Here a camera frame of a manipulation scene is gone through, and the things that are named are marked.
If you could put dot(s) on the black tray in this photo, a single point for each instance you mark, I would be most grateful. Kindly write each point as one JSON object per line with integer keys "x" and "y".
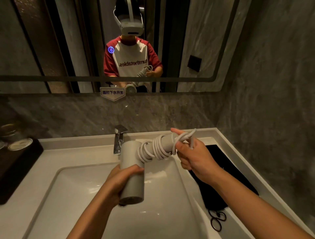
{"x": 17, "y": 172}

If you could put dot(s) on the white hair dryer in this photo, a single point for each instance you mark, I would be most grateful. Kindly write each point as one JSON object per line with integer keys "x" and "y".
{"x": 131, "y": 157}

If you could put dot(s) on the person's right thumb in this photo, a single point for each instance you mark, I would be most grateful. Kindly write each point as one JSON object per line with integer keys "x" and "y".
{"x": 181, "y": 155}

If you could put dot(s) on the person's right forearm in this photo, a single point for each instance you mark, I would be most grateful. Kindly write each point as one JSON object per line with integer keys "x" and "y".
{"x": 258, "y": 211}

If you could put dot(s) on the person's left forearm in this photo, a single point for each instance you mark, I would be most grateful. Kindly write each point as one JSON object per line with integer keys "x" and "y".
{"x": 93, "y": 216}

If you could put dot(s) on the black framed wall mirror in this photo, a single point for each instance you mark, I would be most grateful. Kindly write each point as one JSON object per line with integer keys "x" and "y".
{"x": 209, "y": 37}

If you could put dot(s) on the white sink basin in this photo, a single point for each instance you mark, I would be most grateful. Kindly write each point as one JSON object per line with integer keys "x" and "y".
{"x": 73, "y": 187}

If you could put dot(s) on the cup with paper lid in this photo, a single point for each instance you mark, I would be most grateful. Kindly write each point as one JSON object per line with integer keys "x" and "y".
{"x": 7, "y": 129}
{"x": 20, "y": 144}

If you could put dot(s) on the blue lit mirror button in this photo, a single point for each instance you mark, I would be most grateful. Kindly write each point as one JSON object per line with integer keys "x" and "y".
{"x": 111, "y": 49}

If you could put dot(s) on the person's left hand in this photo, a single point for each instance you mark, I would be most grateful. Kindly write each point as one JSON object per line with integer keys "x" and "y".
{"x": 113, "y": 182}

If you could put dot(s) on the person's left thumb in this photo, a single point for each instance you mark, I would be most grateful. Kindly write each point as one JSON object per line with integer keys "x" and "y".
{"x": 134, "y": 169}

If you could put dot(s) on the chrome faucet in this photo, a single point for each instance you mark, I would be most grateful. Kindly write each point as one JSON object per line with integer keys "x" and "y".
{"x": 119, "y": 137}

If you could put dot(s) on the white sign sticker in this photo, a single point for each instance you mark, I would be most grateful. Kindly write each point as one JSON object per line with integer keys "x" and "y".
{"x": 112, "y": 93}

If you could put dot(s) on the person's right hand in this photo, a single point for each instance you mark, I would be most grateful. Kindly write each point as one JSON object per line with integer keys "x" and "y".
{"x": 200, "y": 162}

